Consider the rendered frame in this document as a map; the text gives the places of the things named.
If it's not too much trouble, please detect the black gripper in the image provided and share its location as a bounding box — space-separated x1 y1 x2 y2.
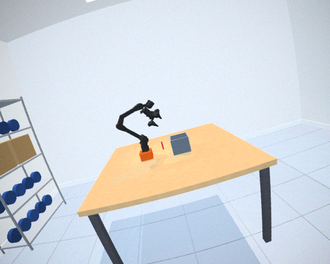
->
146 111 159 127

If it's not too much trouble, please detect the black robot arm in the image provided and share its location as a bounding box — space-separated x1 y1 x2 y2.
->
115 100 160 153

